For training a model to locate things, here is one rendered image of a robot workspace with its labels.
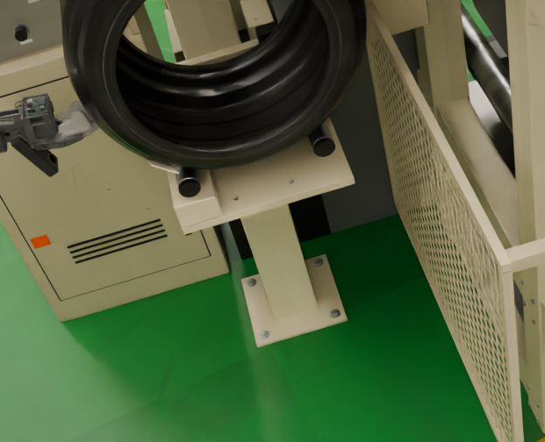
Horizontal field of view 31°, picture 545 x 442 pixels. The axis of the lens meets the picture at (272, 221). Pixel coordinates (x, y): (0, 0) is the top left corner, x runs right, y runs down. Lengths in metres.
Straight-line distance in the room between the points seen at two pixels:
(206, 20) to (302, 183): 0.42
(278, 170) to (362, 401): 0.81
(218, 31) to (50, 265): 1.03
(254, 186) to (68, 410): 1.09
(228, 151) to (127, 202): 0.92
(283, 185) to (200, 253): 0.94
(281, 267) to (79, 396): 0.70
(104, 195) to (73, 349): 0.53
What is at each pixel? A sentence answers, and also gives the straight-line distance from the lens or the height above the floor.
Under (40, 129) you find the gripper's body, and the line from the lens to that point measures 1.93.
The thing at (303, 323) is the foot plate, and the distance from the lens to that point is 2.80.
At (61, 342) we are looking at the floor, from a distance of 3.04.
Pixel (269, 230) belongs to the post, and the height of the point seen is 0.37.
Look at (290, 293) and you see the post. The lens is 2.76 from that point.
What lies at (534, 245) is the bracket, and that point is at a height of 0.98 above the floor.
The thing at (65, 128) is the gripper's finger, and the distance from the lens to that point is 1.93.
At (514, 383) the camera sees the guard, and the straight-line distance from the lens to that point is 1.80.
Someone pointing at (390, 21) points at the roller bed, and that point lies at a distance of 2.18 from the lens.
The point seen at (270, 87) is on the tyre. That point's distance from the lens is 2.09.
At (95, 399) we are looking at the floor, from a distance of 2.86.
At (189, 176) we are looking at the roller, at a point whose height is 0.92.
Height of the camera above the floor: 2.16
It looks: 44 degrees down
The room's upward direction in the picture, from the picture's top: 17 degrees counter-clockwise
